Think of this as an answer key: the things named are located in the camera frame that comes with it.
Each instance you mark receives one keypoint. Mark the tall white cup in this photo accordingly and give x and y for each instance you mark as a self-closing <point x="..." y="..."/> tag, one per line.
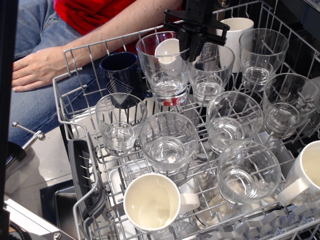
<point x="237" y="26"/>

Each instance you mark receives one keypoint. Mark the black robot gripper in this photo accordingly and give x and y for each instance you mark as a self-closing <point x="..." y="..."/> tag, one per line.
<point x="194" y="26"/>

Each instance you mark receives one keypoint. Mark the person's bare forearm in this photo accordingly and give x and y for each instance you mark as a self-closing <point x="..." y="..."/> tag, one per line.
<point x="140" y="15"/>

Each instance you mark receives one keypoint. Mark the person's bare hand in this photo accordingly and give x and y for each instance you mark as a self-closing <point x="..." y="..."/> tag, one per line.
<point x="38" y="69"/>

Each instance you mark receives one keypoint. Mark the dark blue mug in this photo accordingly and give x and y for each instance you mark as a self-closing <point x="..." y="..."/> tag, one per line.
<point x="124" y="79"/>

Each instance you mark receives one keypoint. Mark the white tilted mug with handle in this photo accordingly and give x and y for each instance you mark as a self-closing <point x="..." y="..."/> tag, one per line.
<point x="167" y="60"/>

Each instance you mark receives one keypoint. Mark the white mug, right edge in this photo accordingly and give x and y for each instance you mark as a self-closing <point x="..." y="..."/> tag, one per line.
<point x="302" y="183"/>

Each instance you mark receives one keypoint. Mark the metal rod with knobs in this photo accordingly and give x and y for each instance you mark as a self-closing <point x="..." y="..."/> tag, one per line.
<point x="36" y="135"/>

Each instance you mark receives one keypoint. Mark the black dishwasher rack handle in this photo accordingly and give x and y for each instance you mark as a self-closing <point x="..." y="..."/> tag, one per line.
<point x="92" y="200"/>

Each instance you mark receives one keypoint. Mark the clear glass cup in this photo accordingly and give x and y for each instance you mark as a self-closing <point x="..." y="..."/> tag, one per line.
<point x="166" y="91"/>
<point x="261" y="53"/>
<point x="210" y="72"/>
<point x="247" y="172"/>
<point x="119" y="118"/>
<point x="168" y="140"/>
<point x="232" y="116"/>
<point x="289" y="100"/>

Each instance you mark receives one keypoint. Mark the cream mug, front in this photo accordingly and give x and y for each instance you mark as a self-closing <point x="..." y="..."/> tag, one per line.
<point x="152" y="202"/>

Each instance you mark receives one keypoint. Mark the grey wire dishwasher rack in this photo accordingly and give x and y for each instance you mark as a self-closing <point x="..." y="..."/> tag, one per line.
<point x="216" y="219"/>

